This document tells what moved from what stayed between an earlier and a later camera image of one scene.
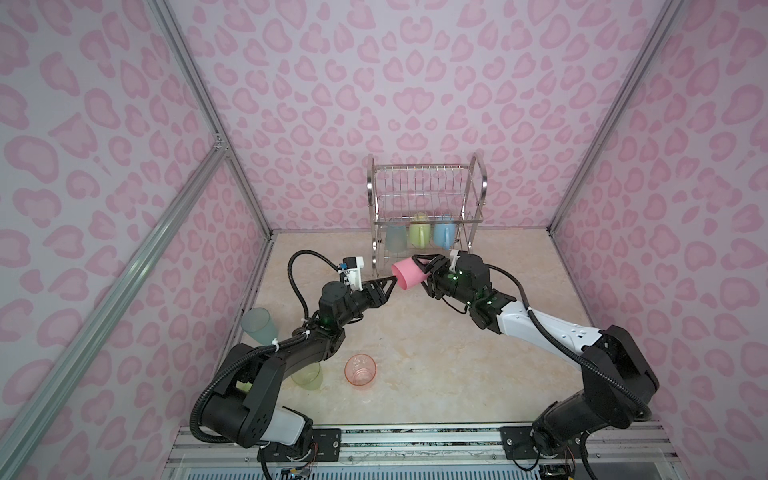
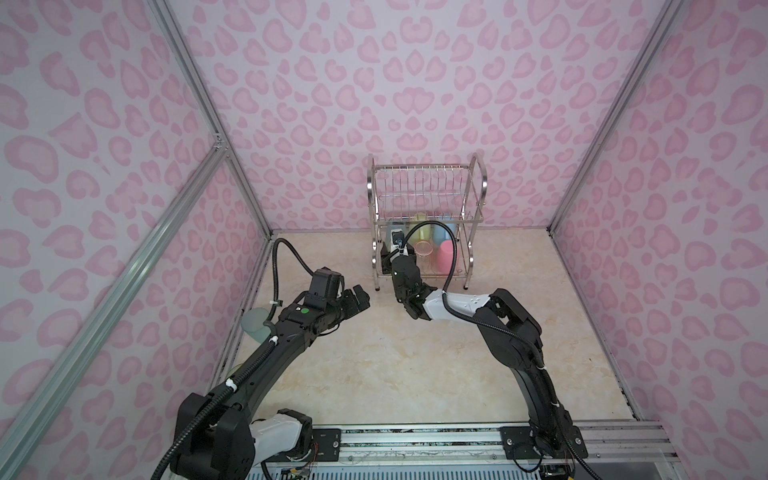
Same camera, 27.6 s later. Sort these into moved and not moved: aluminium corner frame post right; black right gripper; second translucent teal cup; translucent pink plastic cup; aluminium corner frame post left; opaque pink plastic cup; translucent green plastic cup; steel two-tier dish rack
Moved: black right gripper; opaque pink plastic cup; translucent pink plastic cup; translucent green plastic cup
Not moved: aluminium corner frame post right; second translucent teal cup; aluminium corner frame post left; steel two-tier dish rack
